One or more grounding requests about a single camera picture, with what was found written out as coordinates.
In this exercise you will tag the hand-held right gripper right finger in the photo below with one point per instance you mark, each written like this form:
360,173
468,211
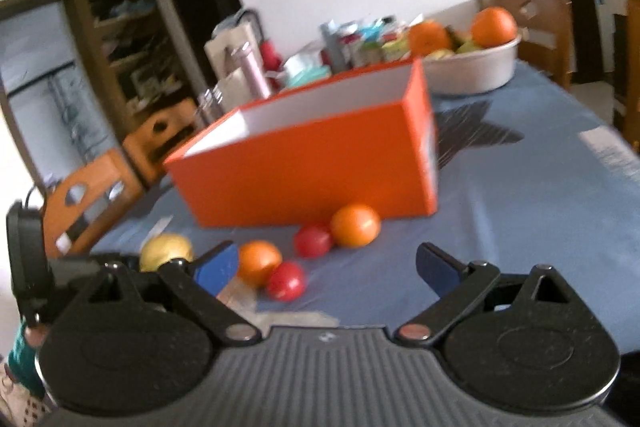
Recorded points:
436,267

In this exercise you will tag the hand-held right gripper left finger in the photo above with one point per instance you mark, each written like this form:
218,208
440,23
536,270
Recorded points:
217,266

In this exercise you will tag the small orange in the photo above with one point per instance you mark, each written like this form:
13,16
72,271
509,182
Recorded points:
257,261
355,225

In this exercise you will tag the yellow lemon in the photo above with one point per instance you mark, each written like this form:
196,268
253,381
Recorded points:
165,252

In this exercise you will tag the red tomato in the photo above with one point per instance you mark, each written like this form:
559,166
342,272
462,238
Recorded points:
312,241
286,281

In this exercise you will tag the orange cardboard box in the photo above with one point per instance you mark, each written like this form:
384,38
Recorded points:
310,167

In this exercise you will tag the person's left forearm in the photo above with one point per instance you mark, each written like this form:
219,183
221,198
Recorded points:
22,359

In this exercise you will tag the wooden chair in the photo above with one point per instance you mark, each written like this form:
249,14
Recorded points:
90,202
160,137
545,37
627,72

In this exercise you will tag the blue star printed tablecloth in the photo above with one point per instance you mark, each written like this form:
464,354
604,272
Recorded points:
525,207

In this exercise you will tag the metal shaker jars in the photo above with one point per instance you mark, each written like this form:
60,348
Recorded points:
210,107

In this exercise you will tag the pink thermos bottle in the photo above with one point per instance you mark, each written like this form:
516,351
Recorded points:
252,72

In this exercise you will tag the white plastic colander basket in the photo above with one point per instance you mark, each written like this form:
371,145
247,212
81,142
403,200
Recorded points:
475,67

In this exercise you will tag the yellow apple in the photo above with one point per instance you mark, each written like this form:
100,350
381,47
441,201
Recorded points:
440,54

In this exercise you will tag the teal tissue box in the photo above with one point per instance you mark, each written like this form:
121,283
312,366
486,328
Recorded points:
307,72

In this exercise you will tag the beige paper bag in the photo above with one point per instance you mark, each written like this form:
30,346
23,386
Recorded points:
227,52

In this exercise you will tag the red folded umbrella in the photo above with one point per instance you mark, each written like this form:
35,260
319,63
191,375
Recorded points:
270,54

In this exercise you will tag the green apple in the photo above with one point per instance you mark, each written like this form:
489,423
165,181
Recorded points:
470,47

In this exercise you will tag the large orange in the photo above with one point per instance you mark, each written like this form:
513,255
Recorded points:
493,26
429,38

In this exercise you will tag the black curved object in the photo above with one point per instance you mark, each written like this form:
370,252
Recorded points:
457,38

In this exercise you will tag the red capped jar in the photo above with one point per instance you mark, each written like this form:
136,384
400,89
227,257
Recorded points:
357,49

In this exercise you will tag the wooden shelf cabinet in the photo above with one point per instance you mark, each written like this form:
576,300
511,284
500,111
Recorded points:
135,42

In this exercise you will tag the grey bottle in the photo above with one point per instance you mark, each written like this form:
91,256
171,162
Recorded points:
334,47

